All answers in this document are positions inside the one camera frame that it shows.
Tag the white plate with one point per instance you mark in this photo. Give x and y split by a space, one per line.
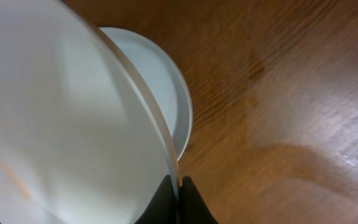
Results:
78 140

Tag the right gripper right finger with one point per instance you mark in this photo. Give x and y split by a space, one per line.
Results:
193 209

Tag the pale green plate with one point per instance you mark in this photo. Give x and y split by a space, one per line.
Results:
164 80

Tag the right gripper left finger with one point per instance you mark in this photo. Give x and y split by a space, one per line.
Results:
162 208

